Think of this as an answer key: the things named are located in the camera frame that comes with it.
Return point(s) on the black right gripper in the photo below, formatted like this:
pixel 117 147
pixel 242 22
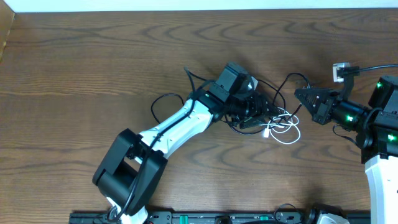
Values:
pixel 321 111

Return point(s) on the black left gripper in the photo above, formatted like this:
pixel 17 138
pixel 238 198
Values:
pixel 261 109

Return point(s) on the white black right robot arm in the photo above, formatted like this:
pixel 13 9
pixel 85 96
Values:
pixel 376 129

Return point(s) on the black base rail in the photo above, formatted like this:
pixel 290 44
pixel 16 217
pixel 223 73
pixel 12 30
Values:
pixel 285 213

